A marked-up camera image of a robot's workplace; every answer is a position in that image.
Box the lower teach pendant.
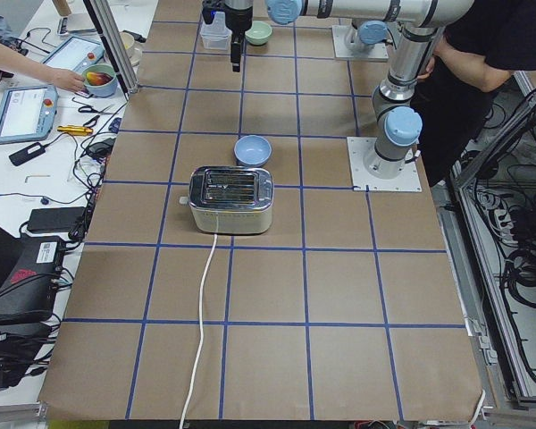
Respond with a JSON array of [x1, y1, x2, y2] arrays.
[[0, 85, 58, 145]]

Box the aluminium frame post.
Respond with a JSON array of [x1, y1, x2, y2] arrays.
[[83, 0, 138, 98]]

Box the green bowl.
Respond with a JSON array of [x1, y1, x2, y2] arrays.
[[245, 21, 272, 46]]

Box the teach pendant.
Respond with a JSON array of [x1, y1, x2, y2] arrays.
[[41, 36, 105, 72], [0, 85, 58, 145]]

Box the black power adapter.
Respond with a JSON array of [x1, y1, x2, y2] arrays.
[[27, 206, 85, 233]]

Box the beige bowl with lemon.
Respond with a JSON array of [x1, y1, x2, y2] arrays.
[[120, 31, 138, 59]]

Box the light blue fruit bowl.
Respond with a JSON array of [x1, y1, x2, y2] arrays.
[[81, 63, 118, 97]]

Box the black car key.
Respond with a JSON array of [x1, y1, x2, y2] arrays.
[[9, 142, 46, 166]]

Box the clear plastic container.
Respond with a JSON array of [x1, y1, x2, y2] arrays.
[[200, 12, 231, 51]]

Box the black computer box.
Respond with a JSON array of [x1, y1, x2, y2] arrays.
[[0, 236, 74, 326]]

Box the white toaster cable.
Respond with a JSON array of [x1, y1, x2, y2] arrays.
[[179, 231, 219, 429]]

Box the upper teach pendant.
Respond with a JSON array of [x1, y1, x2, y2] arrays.
[[41, 36, 105, 72]]

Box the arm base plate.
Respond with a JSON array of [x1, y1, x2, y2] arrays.
[[347, 137, 422, 192], [332, 25, 389, 63]]

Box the second person hand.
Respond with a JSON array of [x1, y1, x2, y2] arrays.
[[51, 68, 85, 93]]

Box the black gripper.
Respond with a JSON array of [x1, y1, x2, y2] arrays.
[[224, 0, 254, 72]]

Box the person in black shirt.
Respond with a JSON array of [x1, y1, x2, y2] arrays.
[[411, 0, 536, 186]]

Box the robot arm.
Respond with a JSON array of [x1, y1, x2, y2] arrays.
[[344, 19, 397, 61], [265, 1, 473, 179]]

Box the scissors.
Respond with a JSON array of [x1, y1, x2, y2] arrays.
[[78, 104, 113, 115]]

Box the yellow screwdriver tool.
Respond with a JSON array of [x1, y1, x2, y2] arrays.
[[56, 125, 94, 136]]

